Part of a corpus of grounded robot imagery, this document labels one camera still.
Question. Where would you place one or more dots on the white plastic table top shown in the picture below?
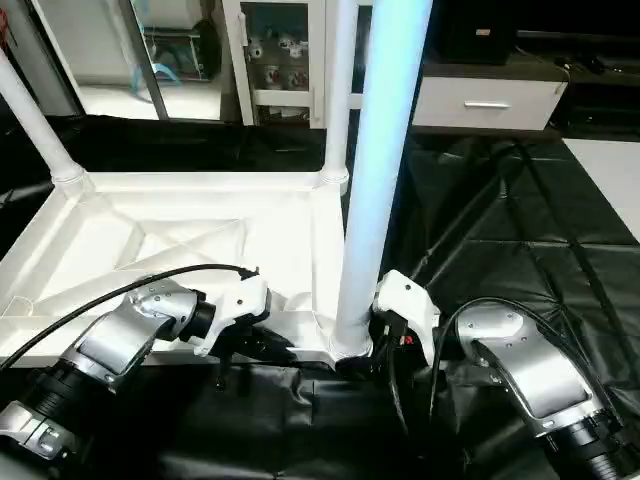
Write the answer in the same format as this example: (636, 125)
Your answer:
(175, 200)

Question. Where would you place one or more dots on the black TV stand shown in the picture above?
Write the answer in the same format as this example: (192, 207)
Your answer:
(600, 65)

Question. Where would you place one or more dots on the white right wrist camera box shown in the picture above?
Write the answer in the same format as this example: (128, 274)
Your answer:
(407, 300)

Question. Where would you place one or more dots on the black box with orange label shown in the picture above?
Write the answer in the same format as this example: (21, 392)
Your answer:
(470, 50)

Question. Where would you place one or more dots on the white glass-door cabinet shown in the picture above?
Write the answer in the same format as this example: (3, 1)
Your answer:
(240, 65)

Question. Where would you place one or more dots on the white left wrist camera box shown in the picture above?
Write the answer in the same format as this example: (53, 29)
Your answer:
(240, 300)

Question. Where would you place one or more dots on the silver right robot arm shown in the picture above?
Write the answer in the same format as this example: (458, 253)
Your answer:
(525, 360)

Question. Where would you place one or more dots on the light blue plastic stand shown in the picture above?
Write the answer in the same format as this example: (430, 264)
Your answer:
(167, 70)

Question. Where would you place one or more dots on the black mat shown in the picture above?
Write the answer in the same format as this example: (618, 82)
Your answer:
(525, 225)

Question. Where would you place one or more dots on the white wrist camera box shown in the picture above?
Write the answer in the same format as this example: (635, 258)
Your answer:
(240, 300)
(407, 300)

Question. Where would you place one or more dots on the white drawer unit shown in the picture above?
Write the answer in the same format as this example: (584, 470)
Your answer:
(525, 95)

